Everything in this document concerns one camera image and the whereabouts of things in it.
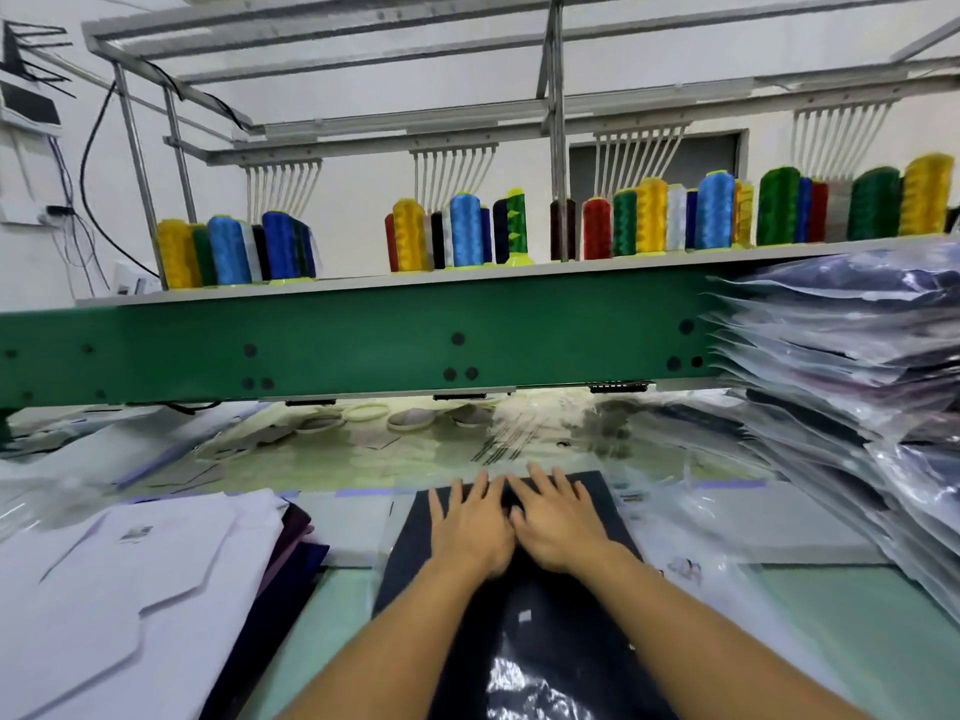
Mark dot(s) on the person's left hand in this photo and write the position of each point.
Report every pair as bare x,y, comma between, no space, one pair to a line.
473,532

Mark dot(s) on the person's right hand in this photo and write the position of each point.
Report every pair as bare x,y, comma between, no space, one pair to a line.
558,520

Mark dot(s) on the navy shirt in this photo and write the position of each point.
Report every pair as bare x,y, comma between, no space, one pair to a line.
525,652

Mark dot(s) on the single clear plastic bag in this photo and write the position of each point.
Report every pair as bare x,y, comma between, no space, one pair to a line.
720,592

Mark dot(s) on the stack of bagged garments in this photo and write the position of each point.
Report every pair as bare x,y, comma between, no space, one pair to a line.
855,345

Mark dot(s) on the person's left forearm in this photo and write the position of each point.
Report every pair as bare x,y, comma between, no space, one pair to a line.
383,660

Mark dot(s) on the person's right forearm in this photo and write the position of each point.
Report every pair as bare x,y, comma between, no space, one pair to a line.
705,652

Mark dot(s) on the green machine beam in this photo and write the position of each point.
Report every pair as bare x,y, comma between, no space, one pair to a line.
375,334

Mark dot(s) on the row of coloured thread spools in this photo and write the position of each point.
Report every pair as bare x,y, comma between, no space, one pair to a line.
660,214

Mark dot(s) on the white box device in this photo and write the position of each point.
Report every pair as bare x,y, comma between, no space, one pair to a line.
135,277

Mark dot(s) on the crumpled clear plastic film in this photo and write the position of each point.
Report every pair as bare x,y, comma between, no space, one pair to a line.
45,510

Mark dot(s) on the grey metal thread rack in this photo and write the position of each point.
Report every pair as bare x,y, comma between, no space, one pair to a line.
557,82

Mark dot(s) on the white wall socket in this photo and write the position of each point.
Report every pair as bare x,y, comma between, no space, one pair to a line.
30,214

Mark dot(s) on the wall router with antennas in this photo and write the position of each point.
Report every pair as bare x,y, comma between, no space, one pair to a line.
27,82

